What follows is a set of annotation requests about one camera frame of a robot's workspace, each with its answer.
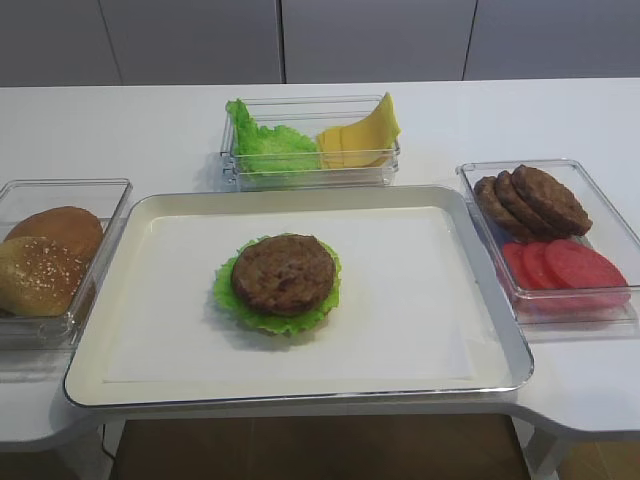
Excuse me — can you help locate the front brown patty in bin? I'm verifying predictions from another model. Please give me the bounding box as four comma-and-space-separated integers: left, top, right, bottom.
511, 164, 593, 236

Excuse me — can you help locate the green lettuce in bin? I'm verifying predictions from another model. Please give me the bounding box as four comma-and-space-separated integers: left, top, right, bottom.
226, 99, 320, 174

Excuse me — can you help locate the clear bin lettuce and cheese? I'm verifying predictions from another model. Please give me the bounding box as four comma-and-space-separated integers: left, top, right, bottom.
220, 95, 400, 191

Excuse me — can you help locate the rear red tomato slice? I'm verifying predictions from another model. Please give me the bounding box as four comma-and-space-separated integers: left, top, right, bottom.
502, 242, 532, 290

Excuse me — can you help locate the clear bin with buns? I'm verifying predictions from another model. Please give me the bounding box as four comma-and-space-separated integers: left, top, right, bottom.
1, 178, 132, 348

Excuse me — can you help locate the middle brown patty in bin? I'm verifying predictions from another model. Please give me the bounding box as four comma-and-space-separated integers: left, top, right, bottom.
495, 170, 556, 241

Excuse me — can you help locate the clear bin patties and tomato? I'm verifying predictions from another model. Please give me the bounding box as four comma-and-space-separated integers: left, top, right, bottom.
456, 160, 639, 338

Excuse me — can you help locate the red tomato slice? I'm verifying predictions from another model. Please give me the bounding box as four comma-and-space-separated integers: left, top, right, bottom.
502, 242, 532, 290
522, 242, 563, 290
543, 240, 628, 288

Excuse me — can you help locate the middle red tomato slice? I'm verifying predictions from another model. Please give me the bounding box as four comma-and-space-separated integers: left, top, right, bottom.
522, 242, 563, 290

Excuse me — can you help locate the sesame bun top right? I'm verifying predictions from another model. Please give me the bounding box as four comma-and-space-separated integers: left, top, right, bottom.
1, 236, 88, 317

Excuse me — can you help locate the silver metal tray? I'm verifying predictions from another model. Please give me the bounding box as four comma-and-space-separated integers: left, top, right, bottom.
64, 186, 533, 407

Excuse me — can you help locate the brown patty on tray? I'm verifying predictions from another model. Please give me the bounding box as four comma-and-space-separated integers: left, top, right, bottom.
231, 234, 337, 316

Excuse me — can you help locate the brown patty in bin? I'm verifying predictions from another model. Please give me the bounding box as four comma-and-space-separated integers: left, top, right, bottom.
473, 176, 536, 243
511, 164, 593, 236
495, 170, 556, 241

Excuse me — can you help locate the front red tomato slice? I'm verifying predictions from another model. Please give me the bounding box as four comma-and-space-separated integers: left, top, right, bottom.
543, 240, 628, 288

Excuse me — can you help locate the yellow cheese slice stack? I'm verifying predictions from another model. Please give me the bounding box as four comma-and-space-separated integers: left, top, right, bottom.
320, 147, 395, 169

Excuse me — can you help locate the rear brown patty in bin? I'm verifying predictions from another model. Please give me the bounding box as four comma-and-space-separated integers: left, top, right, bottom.
473, 176, 536, 243

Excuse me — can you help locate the plain orange bun bottom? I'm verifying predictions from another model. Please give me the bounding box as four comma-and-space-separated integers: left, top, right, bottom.
5, 206, 104, 262

